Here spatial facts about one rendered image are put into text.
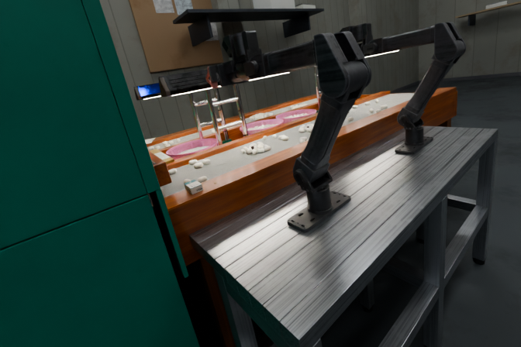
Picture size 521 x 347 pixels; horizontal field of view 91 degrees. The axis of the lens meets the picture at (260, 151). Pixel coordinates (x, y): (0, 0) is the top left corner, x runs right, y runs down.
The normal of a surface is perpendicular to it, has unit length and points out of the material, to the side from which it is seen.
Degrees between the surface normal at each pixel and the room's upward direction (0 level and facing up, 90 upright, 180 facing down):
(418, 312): 0
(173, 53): 90
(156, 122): 90
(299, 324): 0
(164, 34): 90
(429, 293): 0
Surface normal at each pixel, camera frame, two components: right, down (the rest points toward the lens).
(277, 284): -0.18, -0.94
